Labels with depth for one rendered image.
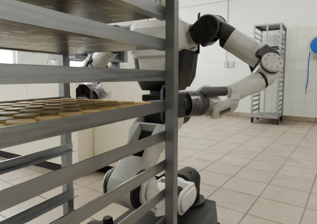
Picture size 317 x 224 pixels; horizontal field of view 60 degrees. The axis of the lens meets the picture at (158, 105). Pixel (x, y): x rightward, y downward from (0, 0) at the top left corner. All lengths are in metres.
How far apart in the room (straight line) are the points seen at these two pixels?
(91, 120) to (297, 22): 5.76
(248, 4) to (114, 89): 4.60
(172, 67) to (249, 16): 5.63
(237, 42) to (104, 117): 0.68
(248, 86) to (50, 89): 1.95
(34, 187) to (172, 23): 0.55
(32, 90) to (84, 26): 2.31
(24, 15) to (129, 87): 1.83
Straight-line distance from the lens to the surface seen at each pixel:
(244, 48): 1.11
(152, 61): 1.16
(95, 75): 0.56
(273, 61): 1.08
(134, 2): 0.70
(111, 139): 2.44
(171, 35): 0.81
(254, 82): 1.04
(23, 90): 2.95
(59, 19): 0.51
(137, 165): 1.05
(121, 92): 2.30
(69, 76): 0.52
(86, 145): 2.53
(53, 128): 0.50
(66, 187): 1.16
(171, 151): 0.83
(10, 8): 0.46
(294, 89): 6.06
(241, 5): 6.49
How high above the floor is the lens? 0.87
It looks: 6 degrees down
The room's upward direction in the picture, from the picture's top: straight up
